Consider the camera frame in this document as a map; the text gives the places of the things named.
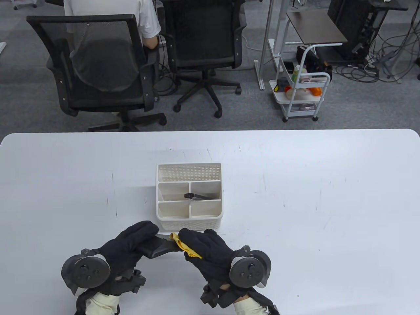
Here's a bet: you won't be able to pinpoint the person's left hand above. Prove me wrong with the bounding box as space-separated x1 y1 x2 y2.
93 220 160 286

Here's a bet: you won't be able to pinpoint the person's right hand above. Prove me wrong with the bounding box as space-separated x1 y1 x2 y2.
178 228 236 286

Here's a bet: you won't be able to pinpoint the black calculator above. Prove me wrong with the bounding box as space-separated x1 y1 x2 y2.
138 233 185 259

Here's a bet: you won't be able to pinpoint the yellow cleaning cloth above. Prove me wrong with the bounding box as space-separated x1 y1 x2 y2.
169 232 203 260

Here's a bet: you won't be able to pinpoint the white plastic organizer basket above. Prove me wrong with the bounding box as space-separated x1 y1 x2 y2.
156 163 224 231

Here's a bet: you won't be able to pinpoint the white rolling cart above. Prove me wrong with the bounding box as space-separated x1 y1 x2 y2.
270 44 331 122

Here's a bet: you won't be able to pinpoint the white metal desk leg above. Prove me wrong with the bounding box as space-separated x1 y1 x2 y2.
254 0 286 91

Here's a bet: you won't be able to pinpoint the black bag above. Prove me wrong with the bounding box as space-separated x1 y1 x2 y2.
296 45 333 82

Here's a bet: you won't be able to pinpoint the black padded office chair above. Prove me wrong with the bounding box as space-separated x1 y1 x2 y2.
159 0 247 118

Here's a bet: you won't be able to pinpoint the black mesh office chair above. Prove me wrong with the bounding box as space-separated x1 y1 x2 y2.
26 15 167 132

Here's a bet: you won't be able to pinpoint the brown top side table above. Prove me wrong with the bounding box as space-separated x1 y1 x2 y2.
279 9 348 76

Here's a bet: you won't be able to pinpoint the black computer tower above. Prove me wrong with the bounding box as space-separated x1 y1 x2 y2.
327 0 388 63

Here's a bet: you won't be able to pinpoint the black floor cables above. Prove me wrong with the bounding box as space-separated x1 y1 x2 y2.
153 44 181 96

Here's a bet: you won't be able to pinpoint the tangle of black cables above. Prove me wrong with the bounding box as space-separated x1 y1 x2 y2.
333 13 420 85

